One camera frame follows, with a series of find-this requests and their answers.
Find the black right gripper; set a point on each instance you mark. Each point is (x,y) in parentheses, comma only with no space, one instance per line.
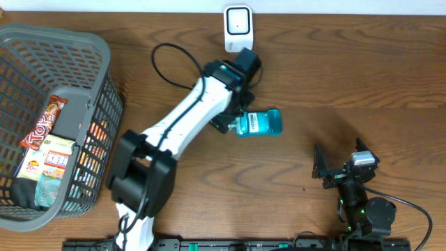
(336,176)

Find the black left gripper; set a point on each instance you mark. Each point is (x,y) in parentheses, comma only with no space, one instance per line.
(228,116)

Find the blue mouthwash bottle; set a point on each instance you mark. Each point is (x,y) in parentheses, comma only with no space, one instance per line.
(258,124)

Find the yellow snack bag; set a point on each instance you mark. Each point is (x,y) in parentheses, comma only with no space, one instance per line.
(50,159)

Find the red chocolate bar wrapper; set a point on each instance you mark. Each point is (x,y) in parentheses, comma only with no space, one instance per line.
(44,124)

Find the light green tissue pack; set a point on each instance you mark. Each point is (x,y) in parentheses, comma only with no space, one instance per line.
(47,190)

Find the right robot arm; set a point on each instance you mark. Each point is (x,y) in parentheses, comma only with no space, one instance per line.
(367,217)

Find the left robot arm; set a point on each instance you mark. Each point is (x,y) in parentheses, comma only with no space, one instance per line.
(143,170)

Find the white barcode scanner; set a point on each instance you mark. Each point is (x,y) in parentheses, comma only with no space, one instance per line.
(238,28)

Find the grey plastic shopping basket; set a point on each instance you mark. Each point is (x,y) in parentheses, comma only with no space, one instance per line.
(36,63)

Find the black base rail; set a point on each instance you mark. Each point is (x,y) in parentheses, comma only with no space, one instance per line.
(195,245)

